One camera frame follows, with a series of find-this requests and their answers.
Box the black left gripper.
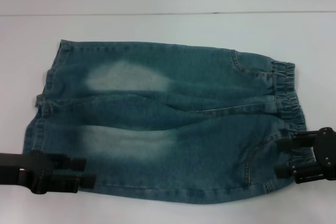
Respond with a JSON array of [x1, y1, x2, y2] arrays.
[[0, 150, 96, 195]]

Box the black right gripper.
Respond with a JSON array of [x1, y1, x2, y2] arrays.
[[274, 126, 336, 185]]

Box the blue denim shorts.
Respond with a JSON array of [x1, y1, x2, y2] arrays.
[[22, 39, 318, 213]]

